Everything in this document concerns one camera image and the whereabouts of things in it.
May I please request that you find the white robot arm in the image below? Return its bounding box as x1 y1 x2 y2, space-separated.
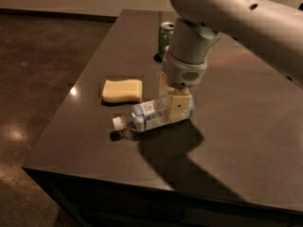
162 0 303 123

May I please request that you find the yellow sponge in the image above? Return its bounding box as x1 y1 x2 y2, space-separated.
101 79 143 103

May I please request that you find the green soda can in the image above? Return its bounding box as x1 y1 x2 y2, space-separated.
158 22 174 59

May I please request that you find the dark counter cabinet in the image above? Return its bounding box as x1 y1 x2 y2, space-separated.
23 166 303 227

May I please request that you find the clear plastic water bottle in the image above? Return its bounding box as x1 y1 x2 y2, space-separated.
113 98 194 132

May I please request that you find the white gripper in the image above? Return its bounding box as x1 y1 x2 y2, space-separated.
158 47 207 123

